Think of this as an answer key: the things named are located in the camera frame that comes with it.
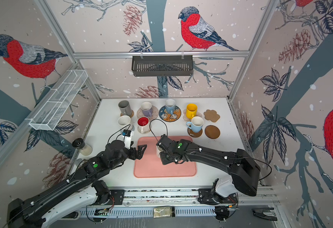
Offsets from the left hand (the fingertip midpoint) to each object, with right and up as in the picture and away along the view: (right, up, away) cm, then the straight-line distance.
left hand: (142, 142), depth 75 cm
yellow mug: (+31, +17, +26) cm, 44 cm away
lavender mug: (-4, +18, +34) cm, 39 cm away
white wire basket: (-47, +14, -6) cm, 50 cm away
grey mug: (-18, +19, +25) cm, 36 cm away
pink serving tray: (+3, -17, +9) cm, 19 cm away
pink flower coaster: (+38, +14, +34) cm, 53 cm away
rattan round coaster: (-15, +13, +34) cm, 40 cm away
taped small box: (+14, -31, -9) cm, 35 cm away
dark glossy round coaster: (+32, 0, +22) cm, 39 cm away
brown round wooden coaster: (+46, +1, +25) cm, 52 cm away
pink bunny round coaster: (+3, +14, +34) cm, 37 cm away
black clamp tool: (+59, -32, -8) cm, 68 cm away
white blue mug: (+33, +8, +18) cm, 39 cm away
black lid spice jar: (-38, -7, +10) cm, 40 cm away
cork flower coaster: (+48, +13, +35) cm, 61 cm away
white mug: (+9, -5, +2) cm, 10 cm away
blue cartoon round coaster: (+13, +12, +32) cm, 37 cm away
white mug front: (-18, +9, +25) cm, 32 cm away
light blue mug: (+15, +21, +30) cm, 40 cm away
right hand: (+11, -10, +4) cm, 16 cm away
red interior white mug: (-4, +7, +25) cm, 26 cm away
